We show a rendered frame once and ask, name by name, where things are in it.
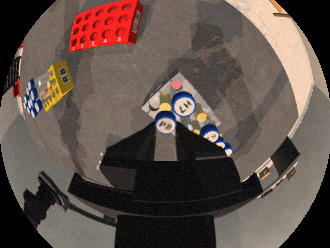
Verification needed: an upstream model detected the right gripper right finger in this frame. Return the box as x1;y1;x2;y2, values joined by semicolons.
175;121;228;161

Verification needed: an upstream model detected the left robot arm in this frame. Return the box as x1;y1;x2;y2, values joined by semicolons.
23;176;62;230

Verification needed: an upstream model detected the red lego plate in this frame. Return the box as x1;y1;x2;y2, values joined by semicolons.
69;0;143;52

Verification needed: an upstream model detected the yellow tube rack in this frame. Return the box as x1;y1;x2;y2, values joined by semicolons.
45;60;74;111

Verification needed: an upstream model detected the grey tube rack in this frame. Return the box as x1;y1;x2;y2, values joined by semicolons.
141;69;221;126

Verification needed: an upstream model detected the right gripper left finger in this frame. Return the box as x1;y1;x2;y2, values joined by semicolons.
104;121;156;161

